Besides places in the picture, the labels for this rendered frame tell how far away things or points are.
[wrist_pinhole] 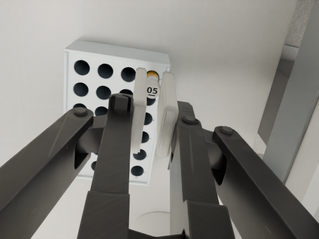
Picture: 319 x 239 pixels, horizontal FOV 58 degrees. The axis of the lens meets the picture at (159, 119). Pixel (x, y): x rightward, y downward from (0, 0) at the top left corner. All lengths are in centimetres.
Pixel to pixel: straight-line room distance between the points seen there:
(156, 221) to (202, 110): 14
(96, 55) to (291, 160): 16
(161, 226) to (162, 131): 21
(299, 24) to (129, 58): 96
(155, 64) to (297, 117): 11
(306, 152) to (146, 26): 16
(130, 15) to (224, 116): 13
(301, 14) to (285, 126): 95
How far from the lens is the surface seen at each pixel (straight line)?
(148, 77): 23
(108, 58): 24
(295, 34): 115
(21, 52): 30
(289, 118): 21
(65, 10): 27
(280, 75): 90
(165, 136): 16
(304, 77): 20
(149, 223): 35
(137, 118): 15
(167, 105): 15
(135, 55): 24
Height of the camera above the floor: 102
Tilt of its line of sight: 64 degrees down
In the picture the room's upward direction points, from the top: 177 degrees clockwise
